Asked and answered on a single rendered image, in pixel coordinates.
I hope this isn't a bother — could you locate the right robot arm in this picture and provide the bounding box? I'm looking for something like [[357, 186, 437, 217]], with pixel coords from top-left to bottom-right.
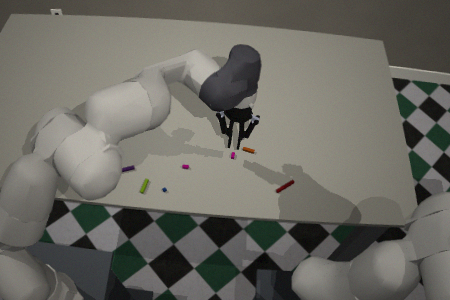
[[291, 192, 450, 300]]

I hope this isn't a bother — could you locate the purple rod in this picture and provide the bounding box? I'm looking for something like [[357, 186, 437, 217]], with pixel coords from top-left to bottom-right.
[[122, 166, 135, 172]]

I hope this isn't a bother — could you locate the dark red rod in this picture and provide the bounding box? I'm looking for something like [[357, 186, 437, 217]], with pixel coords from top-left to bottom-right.
[[276, 180, 295, 193]]

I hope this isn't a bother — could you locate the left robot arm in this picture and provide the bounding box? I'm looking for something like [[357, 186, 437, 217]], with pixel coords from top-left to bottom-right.
[[0, 44, 261, 300]]

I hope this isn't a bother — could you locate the lime green rod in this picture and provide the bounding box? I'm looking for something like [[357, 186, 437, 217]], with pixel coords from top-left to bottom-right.
[[140, 179, 149, 194]]

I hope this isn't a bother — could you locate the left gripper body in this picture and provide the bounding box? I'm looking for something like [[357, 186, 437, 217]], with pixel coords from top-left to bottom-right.
[[224, 107, 253, 123]]

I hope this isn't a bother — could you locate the orange rod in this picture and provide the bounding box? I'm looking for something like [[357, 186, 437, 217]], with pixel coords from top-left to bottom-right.
[[243, 147, 255, 154]]

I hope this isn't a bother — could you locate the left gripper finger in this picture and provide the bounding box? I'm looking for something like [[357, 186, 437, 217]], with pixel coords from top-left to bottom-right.
[[216, 111, 235, 148], [237, 114, 260, 150]]

